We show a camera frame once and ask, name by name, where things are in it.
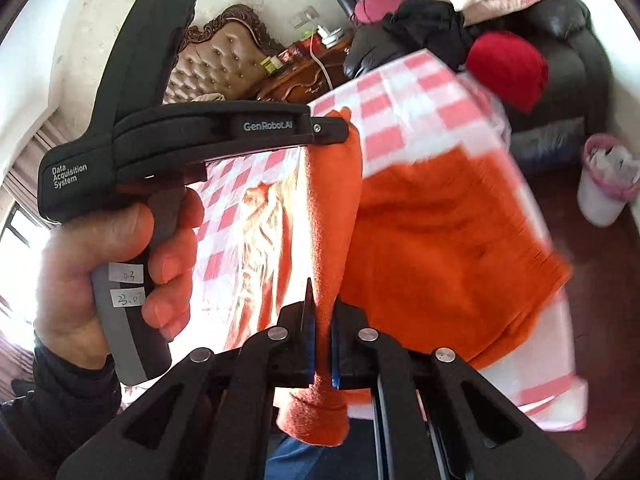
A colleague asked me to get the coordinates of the red garment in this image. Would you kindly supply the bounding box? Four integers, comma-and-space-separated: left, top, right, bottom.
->
465, 31, 550, 114

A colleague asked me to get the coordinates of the wooden nightstand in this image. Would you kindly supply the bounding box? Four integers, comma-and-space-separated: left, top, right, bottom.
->
255, 35, 358, 107

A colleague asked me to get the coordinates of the person's left forearm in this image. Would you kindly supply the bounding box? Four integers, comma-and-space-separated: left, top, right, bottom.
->
0, 330, 124, 461

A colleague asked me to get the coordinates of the pink pillow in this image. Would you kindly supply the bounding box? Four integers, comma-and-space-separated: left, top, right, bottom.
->
459, 0, 577, 27

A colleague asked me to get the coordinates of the black garment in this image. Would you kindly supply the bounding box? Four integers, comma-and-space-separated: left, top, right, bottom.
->
382, 0, 474, 72

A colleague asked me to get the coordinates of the black leather sofa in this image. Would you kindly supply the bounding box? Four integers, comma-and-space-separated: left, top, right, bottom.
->
320, 0, 614, 161

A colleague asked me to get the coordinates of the white charger with cable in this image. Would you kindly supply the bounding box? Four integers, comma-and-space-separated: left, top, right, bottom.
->
309, 25, 347, 92

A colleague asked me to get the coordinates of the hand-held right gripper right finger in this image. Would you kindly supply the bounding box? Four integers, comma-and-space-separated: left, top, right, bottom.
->
330, 300, 585, 480

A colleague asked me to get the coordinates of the brown tufted headboard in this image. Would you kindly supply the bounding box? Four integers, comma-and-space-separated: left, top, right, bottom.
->
162, 4, 286, 106

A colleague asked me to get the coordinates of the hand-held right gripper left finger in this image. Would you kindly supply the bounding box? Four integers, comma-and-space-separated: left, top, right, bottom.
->
56, 277, 318, 480

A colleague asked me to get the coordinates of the person's left hand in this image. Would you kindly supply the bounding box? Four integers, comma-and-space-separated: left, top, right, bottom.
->
32, 192, 206, 371

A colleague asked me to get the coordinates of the white trash bin pink bag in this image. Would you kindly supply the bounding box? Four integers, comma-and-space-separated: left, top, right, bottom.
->
577, 134, 640, 227

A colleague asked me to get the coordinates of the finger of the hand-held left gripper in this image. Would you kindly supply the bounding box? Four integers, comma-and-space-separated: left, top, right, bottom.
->
307, 115, 351, 148

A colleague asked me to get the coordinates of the orange towel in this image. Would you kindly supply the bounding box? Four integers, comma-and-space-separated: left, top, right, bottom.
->
220, 105, 574, 449

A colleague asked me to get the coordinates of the magenta garment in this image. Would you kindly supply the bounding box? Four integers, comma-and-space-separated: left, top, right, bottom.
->
352, 0, 419, 26

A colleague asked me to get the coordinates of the red white checkered cloth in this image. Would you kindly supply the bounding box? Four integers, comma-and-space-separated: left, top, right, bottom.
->
187, 49, 590, 432

